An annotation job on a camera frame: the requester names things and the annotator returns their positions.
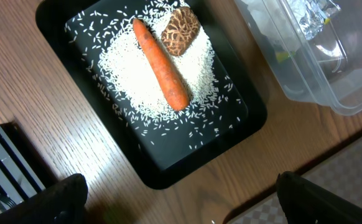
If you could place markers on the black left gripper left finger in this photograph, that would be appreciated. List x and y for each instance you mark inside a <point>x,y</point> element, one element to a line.
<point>64,202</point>

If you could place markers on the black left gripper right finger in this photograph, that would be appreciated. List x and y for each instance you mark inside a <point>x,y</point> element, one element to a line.
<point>305,202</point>

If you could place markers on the orange carrot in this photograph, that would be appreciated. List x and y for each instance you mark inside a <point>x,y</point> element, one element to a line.
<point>164,71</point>

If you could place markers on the white rice pile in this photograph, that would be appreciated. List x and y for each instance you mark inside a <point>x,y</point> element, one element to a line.
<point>122,62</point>

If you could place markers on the white tissue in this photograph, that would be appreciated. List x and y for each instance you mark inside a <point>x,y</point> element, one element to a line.
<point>273,23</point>

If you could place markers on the green snack wrapper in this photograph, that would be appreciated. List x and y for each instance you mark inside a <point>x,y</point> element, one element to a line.
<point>298,22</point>

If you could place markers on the brown food scrap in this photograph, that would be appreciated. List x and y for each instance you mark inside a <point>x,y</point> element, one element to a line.
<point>180,31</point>

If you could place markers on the black waste tray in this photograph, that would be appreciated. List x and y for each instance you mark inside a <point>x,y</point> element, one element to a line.
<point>164,153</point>

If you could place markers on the brown serving tray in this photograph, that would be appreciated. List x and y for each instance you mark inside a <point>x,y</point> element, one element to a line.
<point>340,174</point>

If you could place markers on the clear plastic bin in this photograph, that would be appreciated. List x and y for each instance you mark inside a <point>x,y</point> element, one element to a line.
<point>329,72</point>

